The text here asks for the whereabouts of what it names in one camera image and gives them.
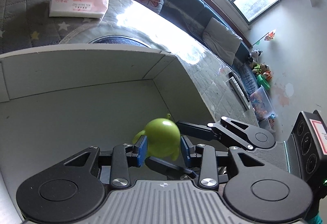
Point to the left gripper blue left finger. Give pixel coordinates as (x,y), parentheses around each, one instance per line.
(139,151)

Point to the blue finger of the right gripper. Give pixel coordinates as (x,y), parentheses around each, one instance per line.
(168,169)
(195,130)

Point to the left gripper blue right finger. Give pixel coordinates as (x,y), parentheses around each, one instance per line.
(188,152)

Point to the green round toy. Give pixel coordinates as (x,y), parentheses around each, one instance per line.
(163,138)

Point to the blue sofa bench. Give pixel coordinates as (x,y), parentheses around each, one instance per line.
(192,16)

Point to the clear plastic toy bin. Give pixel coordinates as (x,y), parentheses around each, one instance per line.
(261,104)

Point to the grey remote control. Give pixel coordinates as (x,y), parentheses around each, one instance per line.
(239,89)

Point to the stuffed toys pile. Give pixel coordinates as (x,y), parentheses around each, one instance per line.
(262,72)

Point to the white cushion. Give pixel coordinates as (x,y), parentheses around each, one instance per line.
(221,40)

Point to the black white cardboard box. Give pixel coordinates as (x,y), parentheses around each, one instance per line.
(58,100)

